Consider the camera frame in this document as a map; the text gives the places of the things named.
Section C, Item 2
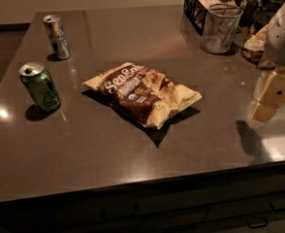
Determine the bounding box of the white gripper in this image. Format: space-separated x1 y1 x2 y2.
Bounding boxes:
250 3 285 122

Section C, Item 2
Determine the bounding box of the brown cream chip bag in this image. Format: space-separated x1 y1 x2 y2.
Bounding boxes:
83 62 202 129

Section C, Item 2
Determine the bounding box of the brown snack bag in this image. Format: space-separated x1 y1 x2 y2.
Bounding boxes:
241 25 268 64

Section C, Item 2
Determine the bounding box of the silver slim can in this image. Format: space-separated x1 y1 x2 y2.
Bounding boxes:
43 15 71 60

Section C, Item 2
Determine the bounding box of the green soda can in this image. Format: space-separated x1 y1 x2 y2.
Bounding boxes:
19 62 61 112

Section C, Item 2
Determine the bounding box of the wire mesh cup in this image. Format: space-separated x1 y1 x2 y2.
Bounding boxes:
201 3 243 54

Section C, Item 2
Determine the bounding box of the black wire basket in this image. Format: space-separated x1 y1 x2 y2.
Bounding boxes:
183 0 246 35

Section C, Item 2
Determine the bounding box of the black drawer handle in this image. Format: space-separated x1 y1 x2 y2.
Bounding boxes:
246 217 268 229

